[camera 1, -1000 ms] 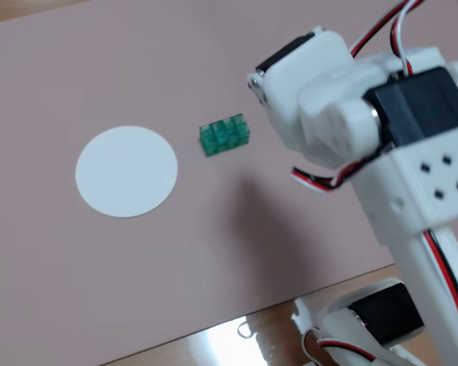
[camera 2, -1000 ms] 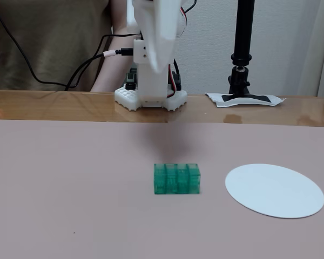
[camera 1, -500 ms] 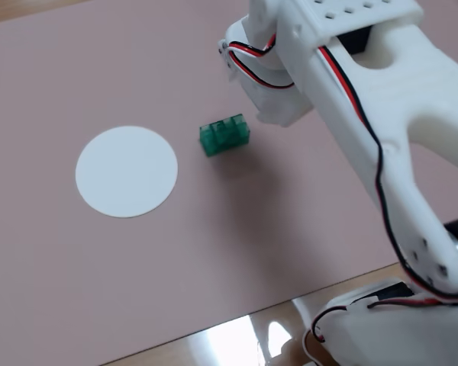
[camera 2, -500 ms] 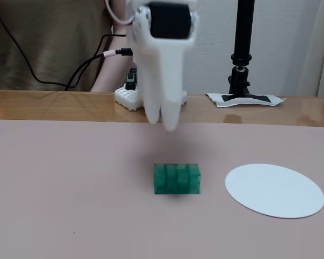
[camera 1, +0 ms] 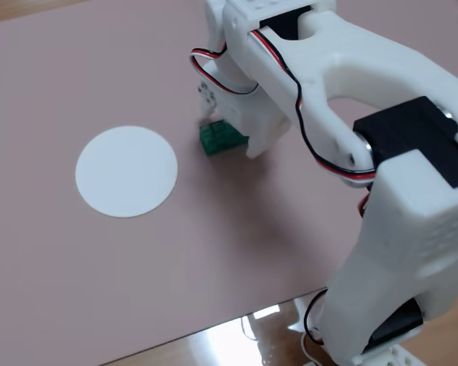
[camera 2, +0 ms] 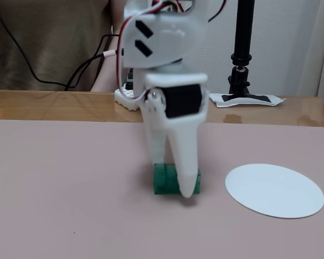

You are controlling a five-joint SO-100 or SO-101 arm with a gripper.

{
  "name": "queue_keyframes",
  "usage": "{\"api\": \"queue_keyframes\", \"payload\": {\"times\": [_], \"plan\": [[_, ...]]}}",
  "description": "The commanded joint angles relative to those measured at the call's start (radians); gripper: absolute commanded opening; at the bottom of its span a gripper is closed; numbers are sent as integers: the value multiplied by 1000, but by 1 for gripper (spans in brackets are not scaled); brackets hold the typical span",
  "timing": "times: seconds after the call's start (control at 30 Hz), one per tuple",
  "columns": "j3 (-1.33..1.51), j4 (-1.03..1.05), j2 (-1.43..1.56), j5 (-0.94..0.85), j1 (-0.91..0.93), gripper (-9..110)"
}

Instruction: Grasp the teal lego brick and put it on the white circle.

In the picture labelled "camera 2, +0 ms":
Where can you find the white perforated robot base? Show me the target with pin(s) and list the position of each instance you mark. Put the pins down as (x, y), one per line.
(124, 98)

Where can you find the person bare forearm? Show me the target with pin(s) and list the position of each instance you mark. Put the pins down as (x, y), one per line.
(108, 78)

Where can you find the person torso olive shirt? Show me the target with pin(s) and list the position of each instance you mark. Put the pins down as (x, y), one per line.
(51, 40)

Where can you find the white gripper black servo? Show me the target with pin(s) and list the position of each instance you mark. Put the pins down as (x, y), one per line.
(182, 101)

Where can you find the teal lego brick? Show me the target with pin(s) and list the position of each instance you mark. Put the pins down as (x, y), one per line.
(164, 180)

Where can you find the white paper circle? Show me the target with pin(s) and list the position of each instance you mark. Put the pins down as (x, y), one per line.
(275, 191)

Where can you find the black camera stand pole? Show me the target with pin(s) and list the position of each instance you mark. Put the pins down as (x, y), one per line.
(243, 40)

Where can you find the white tape patch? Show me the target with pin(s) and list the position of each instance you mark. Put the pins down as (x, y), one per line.
(279, 101)

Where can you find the pink table mat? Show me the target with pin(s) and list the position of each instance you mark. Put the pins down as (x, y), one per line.
(70, 189)

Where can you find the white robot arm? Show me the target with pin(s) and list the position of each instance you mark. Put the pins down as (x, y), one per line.
(172, 35)

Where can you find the black tape strip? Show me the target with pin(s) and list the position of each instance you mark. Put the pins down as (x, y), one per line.
(259, 99)

